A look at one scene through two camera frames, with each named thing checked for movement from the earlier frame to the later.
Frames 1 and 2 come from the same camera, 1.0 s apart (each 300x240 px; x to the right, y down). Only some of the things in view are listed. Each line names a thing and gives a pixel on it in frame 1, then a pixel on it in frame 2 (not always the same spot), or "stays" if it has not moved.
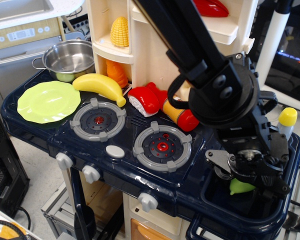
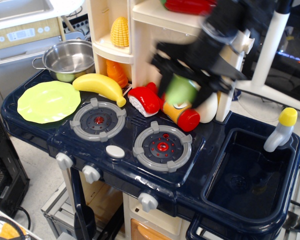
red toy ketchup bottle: [182, 117] stays
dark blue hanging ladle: [84, 219] stays
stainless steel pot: [65, 60] stays
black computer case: [9, 181] stays
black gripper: [251, 147] to [203, 54]
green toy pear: [237, 186] to [180, 90]
